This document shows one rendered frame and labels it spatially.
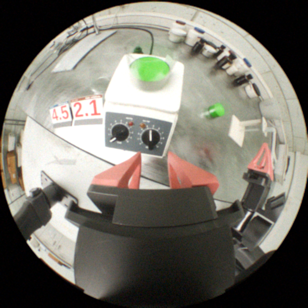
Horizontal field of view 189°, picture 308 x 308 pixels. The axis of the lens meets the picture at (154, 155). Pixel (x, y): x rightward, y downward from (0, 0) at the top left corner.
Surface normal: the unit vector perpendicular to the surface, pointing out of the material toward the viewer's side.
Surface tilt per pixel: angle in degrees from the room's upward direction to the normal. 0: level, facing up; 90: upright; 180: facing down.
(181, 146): 0
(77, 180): 0
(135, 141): 30
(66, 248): 90
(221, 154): 0
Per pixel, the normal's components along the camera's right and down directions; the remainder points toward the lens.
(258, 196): -0.91, -0.39
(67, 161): 0.13, 0.11
